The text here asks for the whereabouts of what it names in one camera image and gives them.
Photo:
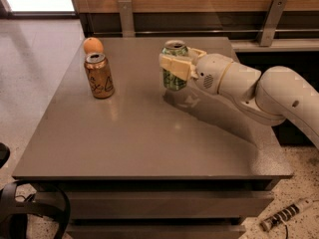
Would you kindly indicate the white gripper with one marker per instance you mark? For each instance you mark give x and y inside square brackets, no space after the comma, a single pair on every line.
[211,72]

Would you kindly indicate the green soda can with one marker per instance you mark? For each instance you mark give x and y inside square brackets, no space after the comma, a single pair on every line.
[174,48]

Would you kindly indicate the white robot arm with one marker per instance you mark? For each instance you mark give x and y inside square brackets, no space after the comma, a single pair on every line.
[269,97]

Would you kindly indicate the copper orange soda can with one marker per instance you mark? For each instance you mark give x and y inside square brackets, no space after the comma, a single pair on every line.
[99,75]

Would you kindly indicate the orange fruit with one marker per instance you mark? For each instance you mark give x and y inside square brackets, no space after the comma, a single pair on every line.
[93,45]

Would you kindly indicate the grey drawer cabinet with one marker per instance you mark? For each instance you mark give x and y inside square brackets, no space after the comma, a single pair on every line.
[148,163]

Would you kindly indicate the left metal bracket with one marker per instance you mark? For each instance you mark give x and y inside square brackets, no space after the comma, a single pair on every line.
[127,18]

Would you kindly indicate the metal bracket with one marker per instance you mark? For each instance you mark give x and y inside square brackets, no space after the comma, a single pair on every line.
[127,18]
[273,16]

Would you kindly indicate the right metal bracket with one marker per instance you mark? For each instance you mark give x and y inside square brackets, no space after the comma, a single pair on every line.
[273,16]

